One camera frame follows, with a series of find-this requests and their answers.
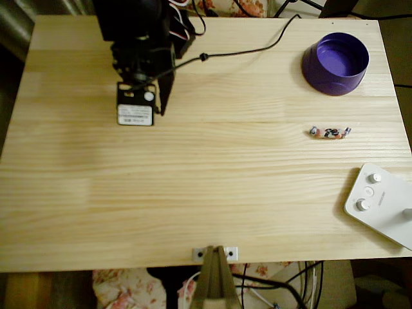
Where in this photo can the grey curtain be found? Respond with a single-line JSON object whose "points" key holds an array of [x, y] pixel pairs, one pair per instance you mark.
{"points": [[16, 19]]}

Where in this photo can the dark furniture piece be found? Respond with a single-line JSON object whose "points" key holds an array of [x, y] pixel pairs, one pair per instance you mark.
{"points": [[338, 6]]}

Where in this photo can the white lamp base with knobs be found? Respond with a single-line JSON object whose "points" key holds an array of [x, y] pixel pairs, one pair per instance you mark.
{"points": [[386, 209]]}

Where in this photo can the black tripod stand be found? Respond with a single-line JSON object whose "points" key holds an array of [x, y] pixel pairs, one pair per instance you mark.
{"points": [[282, 7]]}

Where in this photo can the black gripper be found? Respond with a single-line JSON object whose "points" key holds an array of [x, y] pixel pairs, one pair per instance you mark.
{"points": [[167, 91]]}

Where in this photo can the black camera box white label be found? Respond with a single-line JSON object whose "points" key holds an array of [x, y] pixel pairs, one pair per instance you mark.
{"points": [[135, 116]]}

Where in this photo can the candy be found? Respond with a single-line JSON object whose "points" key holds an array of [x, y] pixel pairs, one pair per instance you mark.
{"points": [[328, 133]]}

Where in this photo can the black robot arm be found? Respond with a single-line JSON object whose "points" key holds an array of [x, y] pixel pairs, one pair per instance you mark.
{"points": [[128, 19]]}

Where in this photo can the purple bowl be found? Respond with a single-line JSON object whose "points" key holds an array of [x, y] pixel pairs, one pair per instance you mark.
{"points": [[322, 80]]}

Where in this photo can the floral cloth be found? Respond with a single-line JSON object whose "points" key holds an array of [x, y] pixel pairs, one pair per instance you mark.
{"points": [[122, 289], [251, 8]]}

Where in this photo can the white metal bracket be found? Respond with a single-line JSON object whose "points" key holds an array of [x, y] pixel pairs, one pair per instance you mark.
{"points": [[196, 254]]}

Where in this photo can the olive camera stand post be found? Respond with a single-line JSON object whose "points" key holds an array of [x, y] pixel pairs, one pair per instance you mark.
{"points": [[212, 277]]}

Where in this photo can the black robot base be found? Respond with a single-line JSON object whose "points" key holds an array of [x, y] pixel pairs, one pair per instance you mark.
{"points": [[186, 45]]}

